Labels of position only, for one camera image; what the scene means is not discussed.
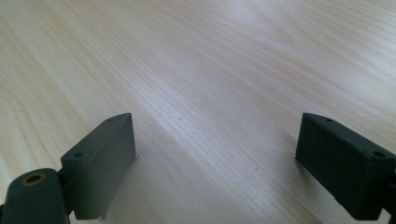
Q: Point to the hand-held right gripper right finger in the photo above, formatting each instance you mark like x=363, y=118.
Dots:
x=342, y=168

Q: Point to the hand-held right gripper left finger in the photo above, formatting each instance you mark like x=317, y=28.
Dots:
x=99, y=168

